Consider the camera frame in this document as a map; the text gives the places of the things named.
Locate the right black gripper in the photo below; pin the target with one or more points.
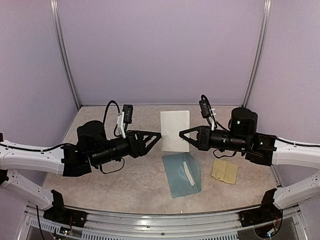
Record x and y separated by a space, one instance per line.
203 141

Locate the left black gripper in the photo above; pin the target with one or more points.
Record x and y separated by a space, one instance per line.
137 147

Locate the lined letter paper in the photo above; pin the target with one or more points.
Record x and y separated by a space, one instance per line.
171 124

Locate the blue envelope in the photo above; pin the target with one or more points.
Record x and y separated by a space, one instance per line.
183 174

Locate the yellow paper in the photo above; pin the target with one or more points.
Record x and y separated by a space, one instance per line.
224 171

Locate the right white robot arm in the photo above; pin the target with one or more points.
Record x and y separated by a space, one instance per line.
262 149

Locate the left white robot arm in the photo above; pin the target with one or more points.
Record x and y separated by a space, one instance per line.
92 150

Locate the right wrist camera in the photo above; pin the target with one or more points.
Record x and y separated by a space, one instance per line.
205 108

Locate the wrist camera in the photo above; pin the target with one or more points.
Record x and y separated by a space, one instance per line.
127 113
205 108

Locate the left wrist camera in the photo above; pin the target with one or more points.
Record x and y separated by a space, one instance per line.
127 113

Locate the aluminium front rail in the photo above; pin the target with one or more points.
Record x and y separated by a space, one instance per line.
219 225

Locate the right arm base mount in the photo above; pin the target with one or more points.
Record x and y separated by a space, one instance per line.
260 215

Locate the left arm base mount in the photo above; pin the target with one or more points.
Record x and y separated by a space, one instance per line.
66 216

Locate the right aluminium corner post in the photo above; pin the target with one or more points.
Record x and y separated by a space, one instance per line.
258 52

